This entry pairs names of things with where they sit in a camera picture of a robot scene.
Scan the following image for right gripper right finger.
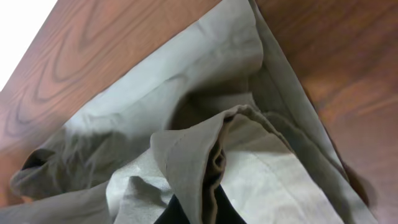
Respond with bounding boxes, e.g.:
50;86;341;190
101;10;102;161
215;185;246;224

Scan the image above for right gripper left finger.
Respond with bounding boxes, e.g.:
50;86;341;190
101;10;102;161
154;195;190;224

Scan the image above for grey-green shorts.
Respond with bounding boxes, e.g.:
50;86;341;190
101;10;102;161
1;1;376;224

